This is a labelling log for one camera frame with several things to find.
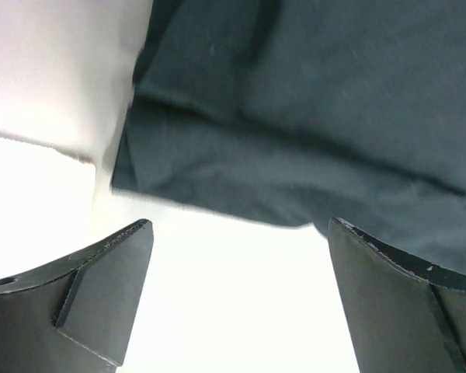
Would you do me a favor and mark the black t shirt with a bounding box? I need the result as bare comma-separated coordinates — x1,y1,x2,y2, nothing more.
111,1,466,274

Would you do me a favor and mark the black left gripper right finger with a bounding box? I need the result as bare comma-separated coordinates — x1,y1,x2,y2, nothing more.
328,218,466,373

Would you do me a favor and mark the clear plastic bin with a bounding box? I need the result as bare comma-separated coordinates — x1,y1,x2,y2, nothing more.
0,138,96,279

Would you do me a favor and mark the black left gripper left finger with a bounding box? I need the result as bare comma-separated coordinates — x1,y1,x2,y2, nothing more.
0,219,154,373

